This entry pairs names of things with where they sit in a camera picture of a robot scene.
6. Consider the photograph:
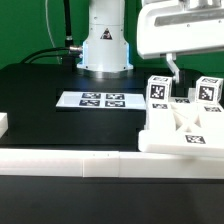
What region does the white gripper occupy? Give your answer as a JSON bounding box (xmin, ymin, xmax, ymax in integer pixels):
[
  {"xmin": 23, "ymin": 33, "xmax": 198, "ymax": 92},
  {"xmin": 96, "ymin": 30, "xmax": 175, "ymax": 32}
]
[{"xmin": 137, "ymin": 0, "xmax": 224, "ymax": 84}]

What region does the white tagged cube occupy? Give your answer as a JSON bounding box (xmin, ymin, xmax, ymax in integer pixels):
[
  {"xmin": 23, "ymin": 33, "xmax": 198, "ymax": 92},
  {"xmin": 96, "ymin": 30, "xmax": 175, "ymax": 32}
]
[
  {"xmin": 195, "ymin": 76, "xmax": 223, "ymax": 104},
  {"xmin": 146, "ymin": 75, "xmax": 172, "ymax": 102}
]

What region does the white chair back frame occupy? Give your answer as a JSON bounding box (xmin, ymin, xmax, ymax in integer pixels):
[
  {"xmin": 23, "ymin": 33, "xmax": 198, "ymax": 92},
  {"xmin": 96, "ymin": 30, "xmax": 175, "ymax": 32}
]
[{"xmin": 138, "ymin": 88, "xmax": 224, "ymax": 158}]

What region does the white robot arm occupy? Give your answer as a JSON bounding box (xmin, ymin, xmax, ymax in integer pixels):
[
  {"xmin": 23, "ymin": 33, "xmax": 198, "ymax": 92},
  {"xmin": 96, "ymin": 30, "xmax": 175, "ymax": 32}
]
[{"xmin": 78, "ymin": 0, "xmax": 224, "ymax": 81}]

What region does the white marker sheet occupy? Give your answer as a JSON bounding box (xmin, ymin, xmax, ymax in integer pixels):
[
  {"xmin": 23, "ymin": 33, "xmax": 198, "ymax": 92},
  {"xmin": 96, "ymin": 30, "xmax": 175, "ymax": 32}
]
[{"xmin": 56, "ymin": 91, "xmax": 146, "ymax": 110}]

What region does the white U-shaped fence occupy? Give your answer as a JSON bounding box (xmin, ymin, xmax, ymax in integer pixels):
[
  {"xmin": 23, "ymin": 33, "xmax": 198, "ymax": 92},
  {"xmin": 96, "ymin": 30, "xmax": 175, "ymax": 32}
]
[{"xmin": 0, "ymin": 112, "xmax": 224, "ymax": 178}]

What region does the black cable bundle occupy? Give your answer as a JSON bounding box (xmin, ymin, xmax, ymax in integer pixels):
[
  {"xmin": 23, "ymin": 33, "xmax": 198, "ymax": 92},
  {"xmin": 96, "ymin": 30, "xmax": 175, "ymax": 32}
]
[{"xmin": 20, "ymin": 0, "xmax": 84, "ymax": 65}]

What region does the thin white cable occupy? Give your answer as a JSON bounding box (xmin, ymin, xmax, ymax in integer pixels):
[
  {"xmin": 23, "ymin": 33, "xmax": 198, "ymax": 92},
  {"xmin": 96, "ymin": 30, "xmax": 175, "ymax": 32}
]
[{"xmin": 45, "ymin": 0, "xmax": 63, "ymax": 65}]

